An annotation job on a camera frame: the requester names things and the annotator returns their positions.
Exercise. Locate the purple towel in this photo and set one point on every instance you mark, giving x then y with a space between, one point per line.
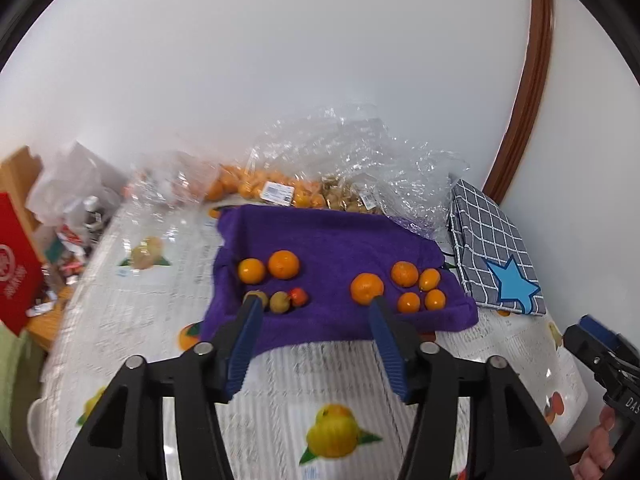
330 240

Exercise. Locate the small clear plastic bag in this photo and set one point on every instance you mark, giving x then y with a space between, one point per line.
170 180

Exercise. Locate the bag of pale brown fruits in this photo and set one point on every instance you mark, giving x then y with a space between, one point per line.
347 195

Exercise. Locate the bag of small oranges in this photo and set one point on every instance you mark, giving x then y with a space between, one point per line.
250 185

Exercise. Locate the small orange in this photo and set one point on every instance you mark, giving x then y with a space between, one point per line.
404 273
409 302
429 279
435 299

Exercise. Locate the large orange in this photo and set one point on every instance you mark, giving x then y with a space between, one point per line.
367 288

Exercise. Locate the pale yellow small fruit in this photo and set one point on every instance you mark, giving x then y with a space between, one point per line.
258 295
279 301

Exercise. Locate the green cloth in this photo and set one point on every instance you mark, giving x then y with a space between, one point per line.
15 385

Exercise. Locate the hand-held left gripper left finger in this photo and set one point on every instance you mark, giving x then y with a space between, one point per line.
245 345

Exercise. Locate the brown bottle white cap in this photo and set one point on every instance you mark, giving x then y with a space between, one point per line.
92 212

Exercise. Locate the brown cardboard box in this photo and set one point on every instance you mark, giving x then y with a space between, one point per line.
20 170

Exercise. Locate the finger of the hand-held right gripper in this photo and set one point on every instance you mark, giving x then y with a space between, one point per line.
602 332
582 347

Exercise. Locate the medium orange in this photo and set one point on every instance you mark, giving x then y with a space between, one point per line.
283 264

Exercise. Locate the dark red round fruit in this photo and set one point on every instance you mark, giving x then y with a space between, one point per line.
299 297

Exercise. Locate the grey checked bag blue star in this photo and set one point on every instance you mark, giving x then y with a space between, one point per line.
485 240

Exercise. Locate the brown wooden door trim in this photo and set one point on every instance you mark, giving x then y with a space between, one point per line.
530 85

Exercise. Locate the red box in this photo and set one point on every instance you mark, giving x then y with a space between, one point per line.
15 270

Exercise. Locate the large crumpled clear plastic bag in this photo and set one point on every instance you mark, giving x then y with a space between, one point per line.
360 145

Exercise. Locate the yellow-orange round orange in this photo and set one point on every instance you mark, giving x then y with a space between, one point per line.
251 270

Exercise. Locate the white plastic bag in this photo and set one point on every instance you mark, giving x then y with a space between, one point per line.
75 180

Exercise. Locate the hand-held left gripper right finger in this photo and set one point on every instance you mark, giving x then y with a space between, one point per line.
387 347

